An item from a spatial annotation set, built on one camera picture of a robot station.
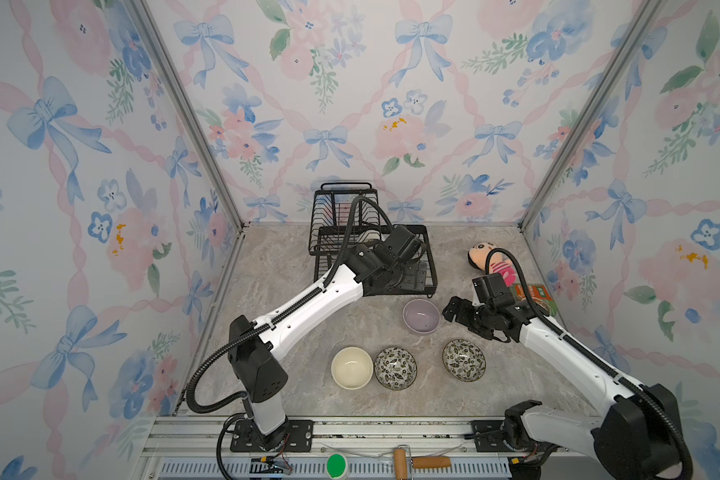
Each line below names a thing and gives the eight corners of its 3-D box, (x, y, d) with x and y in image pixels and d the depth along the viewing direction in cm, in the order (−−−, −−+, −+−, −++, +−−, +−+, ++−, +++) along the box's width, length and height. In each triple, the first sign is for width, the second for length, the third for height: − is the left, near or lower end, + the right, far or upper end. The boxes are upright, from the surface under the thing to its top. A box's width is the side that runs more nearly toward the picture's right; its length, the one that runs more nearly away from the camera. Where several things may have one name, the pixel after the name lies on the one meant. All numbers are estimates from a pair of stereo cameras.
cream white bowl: (327, 381, 84) (325, 374, 80) (343, 349, 90) (342, 340, 86) (362, 398, 82) (362, 392, 77) (376, 364, 88) (377, 356, 83)
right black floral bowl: (446, 381, 84) (449, 376, 81) (440, 345, 91) (443, 339, 87) (484, 381, 84) (489, 376, 81) (475, 345, 91) (479, 339, 87)
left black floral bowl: (374, 390, 83) (375, 385, 79) (374, 352, 90) (374, 346, 86) (416, 390, 83) (419, 385, 79) (412, 352, 90) (414, 346, 86)
